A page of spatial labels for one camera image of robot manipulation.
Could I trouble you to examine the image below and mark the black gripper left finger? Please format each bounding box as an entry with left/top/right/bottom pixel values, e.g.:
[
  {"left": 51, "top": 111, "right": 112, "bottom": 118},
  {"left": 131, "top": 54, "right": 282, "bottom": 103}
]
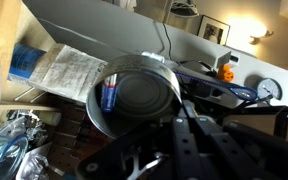
[{"left": 75, "top": 122, "right": 163, "bottom": 180}]

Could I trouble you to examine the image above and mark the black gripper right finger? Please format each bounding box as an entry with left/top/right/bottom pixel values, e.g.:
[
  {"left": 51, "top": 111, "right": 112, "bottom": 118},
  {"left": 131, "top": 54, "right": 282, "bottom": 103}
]
[{"left": 170, "top": 99, "right": 288, "bottom": 180}]

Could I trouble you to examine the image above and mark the silver metal tin can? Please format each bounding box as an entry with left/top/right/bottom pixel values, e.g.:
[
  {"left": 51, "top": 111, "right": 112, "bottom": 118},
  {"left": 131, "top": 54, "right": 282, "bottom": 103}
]
[{"left": 86, "top": 55, "right": 182, "bottom": 138}]

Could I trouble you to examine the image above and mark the blue battery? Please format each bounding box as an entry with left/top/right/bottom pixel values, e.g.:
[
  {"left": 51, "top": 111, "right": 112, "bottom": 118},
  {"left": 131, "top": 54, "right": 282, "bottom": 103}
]
[{"left": 101, "top": 74, "right": 117, "bottom": 112}]

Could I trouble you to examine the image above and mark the framed picture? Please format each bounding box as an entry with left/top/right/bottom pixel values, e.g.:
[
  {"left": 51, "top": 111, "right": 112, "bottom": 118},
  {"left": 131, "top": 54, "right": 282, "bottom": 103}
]
[{"left": 197, "top": 15, "right": 230, "bottom": 45}]

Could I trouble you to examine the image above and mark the round wall gauge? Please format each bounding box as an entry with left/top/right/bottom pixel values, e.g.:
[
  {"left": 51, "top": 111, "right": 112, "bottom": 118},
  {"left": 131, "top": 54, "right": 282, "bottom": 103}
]
[{"left": 257, "top": 78, "right": 283, "bottom": 100}]

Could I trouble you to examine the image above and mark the white orange wall device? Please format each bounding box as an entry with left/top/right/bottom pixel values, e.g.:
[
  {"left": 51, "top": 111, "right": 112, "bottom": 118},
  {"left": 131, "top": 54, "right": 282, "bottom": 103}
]
[{"left": 216, "top": 51, "right": 240, "bottom": 82}]

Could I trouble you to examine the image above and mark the wall lamp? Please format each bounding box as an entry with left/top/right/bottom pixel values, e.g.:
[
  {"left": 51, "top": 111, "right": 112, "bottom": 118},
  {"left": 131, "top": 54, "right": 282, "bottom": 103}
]
[{"left": 249, "top": 28, "right": 274, "bottom": 45}]

